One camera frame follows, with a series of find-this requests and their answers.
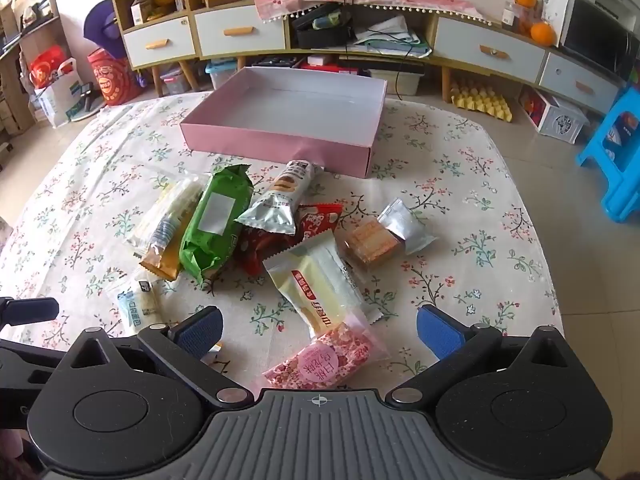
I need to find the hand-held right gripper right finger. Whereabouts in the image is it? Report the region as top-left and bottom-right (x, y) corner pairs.
(384, 304), (581, 408)

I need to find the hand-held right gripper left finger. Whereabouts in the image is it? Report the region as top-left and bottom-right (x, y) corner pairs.
(57, 306), (256, 409)

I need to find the pile of papers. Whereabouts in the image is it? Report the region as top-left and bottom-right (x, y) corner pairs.
(349, 15), (432, 57)

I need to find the silver cookie packet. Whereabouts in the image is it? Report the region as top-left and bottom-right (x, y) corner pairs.
(236, 160), (326, 249)

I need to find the brown square cake packet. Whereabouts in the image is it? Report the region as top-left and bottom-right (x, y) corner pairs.
(336, 217), (404, 274)

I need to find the pink floral snack packet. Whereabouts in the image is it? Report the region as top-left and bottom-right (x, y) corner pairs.
(261, 322), (391, 392)

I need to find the white shopping bag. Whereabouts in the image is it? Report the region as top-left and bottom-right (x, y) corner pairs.
(33, 57), (84, 129)

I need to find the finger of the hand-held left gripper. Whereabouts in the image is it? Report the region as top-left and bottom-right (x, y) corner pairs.
(0, 297), (60, 331)

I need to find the red gift bag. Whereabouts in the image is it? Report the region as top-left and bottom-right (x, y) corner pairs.
(28, 45), (69, 89)

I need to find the cluttered side shelf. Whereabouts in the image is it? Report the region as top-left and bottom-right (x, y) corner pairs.
(0, 0), (62, 137)

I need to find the green snack packet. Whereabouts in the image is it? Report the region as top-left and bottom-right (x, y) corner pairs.
(179, 166), (254, 284)

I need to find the purple umbrella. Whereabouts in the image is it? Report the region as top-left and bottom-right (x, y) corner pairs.
(83, 0), (127, 62)

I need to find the blue plastic stool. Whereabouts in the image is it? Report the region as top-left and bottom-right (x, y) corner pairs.
(575, 85), (640, 224)

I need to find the yellow egg tray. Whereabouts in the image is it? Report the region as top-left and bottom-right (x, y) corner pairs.
(449, 81), (514, 124)

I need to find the pale yellow bread packet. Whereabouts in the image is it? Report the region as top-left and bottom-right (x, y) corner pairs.
(262, 232), (384, 339)

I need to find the white cabinet drawer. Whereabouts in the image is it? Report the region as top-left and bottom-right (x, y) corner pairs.
(193, 5), (287, 59)
(122, 16), (197, 69)
(538, 51), (622, 114)
(433, 16), (547, 81)

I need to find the white blue bread packet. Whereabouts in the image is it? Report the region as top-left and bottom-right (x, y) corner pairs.
(106, 272), (167, 337)

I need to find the black storage box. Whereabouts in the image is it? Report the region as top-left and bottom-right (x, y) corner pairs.
(291, 2), (357, 51)

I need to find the orange-ended clear snack packet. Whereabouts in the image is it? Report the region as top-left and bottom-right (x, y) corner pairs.
(124, 205), (182, 282)

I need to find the red snack packet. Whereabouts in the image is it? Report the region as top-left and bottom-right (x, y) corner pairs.
(234, 227), (297, 277)
(295, 202), (344, 252)

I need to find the pink-lidded clear bin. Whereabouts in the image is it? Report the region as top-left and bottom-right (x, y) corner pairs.
(159, 66), (192, 97)

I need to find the black cable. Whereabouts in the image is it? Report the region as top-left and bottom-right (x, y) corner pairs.
(331, 0), (417, 102)

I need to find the clear storage bin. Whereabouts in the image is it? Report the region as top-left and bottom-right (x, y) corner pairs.
(386, 62), (427, 97)

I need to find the pink cardboard box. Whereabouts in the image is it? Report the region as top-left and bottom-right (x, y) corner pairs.
(180, 66), (388, 179)

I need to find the blue-lidded clear bin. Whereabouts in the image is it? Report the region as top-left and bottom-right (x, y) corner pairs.
(205, 59), (239, 91)

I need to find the white microwave oven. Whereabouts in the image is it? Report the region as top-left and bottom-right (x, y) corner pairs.
(558, 0), (640, 82)

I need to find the round red bag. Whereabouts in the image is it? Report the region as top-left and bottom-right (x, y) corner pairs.
(87, 48), (144, 107)

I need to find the clear pale wafer packet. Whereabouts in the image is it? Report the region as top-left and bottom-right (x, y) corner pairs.
(145, 172), (207, 241)

